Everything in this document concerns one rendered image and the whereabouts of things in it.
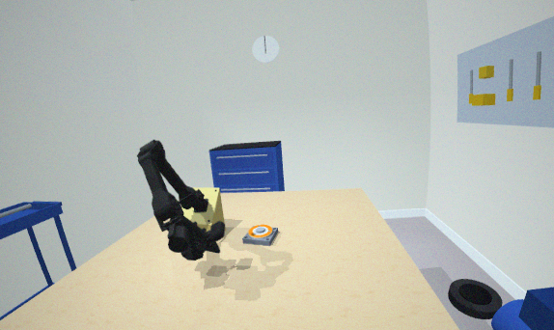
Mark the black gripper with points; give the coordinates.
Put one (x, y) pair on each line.
(216, 232)

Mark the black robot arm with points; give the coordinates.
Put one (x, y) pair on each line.
(165, 206)

